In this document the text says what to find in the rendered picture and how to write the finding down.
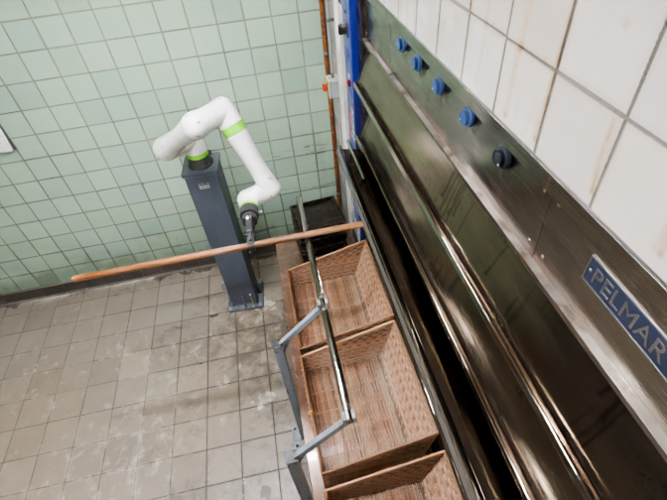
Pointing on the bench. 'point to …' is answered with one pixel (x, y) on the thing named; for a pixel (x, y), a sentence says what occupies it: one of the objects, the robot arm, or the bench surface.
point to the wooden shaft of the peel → (215, 252)
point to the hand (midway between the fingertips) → (251, 244)
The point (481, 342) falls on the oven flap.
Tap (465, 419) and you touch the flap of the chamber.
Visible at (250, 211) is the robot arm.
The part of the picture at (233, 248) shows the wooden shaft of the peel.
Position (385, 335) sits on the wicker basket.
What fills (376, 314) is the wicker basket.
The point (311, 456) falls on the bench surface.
